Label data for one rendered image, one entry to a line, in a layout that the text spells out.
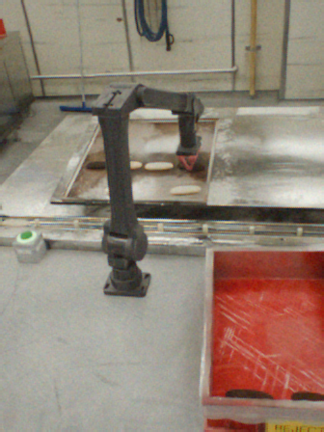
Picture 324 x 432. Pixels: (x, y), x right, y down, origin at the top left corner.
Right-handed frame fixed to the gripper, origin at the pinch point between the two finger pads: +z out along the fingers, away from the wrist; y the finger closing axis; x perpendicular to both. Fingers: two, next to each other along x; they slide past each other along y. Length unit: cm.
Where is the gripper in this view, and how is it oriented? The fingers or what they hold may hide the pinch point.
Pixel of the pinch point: (190, 165)
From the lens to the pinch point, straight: 160.6
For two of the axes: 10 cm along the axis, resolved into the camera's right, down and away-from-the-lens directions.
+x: -9.4, -1.4, 3.2
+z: 1.2, 7.3, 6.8
